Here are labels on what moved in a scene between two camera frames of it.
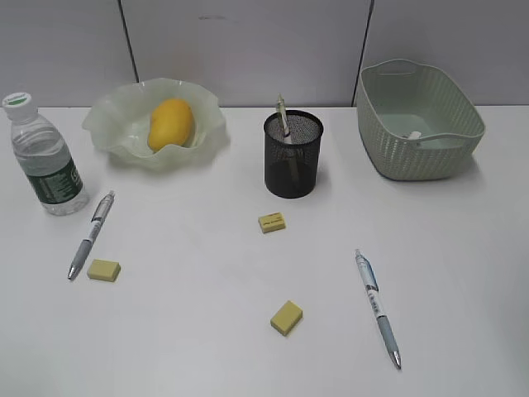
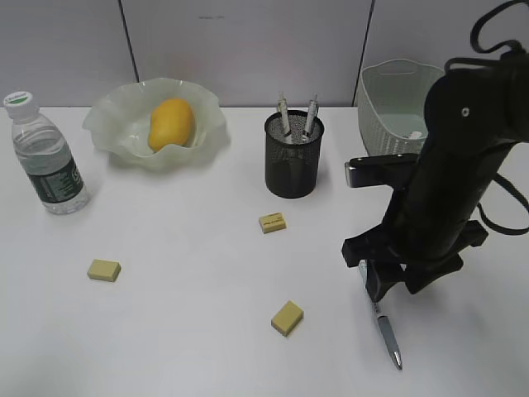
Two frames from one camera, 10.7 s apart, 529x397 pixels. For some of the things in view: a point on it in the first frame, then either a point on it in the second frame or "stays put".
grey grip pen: (83, 251) → (312, 112)
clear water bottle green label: (44, 154) stays put
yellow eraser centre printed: (272, 222) stays put
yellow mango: (171, 123) stays put
